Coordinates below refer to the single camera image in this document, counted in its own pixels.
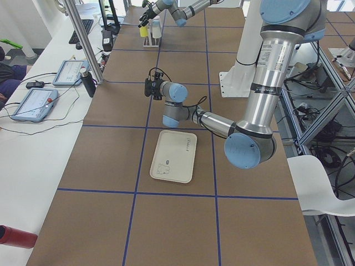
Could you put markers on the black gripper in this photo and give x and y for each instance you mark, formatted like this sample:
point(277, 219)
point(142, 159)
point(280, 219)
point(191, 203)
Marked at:
point(150, 14)
point(156, 89)

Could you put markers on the yellow plastic cup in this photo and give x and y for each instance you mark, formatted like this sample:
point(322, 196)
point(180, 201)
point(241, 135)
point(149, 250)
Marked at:
point(143, 31)

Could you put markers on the pale green plastic cup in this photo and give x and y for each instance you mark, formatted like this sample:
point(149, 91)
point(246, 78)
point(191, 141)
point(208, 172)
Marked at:
point(156, 29)

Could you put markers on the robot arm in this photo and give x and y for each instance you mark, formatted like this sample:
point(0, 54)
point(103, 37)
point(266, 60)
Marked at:
point(180, 16)
point(250, 141)

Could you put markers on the black water bottle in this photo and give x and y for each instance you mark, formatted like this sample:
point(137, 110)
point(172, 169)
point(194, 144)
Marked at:
point(87, 81)

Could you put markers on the cream plastic tray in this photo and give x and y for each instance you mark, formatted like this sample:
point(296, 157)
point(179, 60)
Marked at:
point(174, 156)

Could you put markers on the far blue teach pendant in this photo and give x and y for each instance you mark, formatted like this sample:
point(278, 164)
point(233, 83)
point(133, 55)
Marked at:
point(69, 73)

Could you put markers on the blue teach pendant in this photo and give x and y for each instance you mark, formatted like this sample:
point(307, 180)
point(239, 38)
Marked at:
point(36, 105)
point(69, 73)

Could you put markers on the black handheld device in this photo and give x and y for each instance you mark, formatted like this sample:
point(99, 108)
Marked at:
point(35, 84)

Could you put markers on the near blue teach pendant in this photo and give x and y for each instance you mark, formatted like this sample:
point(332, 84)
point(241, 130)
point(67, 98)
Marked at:
point(36, 105)

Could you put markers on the person in black jacket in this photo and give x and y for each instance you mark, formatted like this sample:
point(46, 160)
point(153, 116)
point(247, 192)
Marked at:
point(11, 77)

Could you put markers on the white chair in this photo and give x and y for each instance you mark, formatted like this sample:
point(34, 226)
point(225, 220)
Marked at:
point(314, 190)

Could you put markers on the red water bottle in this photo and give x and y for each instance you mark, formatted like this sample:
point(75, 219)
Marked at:
point(17, 238)

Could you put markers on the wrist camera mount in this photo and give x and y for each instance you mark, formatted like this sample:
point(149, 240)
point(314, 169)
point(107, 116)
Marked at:
point(149, 80)

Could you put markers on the white wire cup rack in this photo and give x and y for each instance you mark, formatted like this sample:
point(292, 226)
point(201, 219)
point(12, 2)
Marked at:
point(150, 42)

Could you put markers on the aluminium frame post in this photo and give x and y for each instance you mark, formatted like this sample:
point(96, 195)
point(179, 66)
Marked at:
point(83, 38)

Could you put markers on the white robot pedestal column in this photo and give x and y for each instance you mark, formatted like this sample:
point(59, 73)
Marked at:
point(237, 81)

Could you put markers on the green handled tool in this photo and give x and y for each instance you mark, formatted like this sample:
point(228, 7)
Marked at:
point(13, 44)

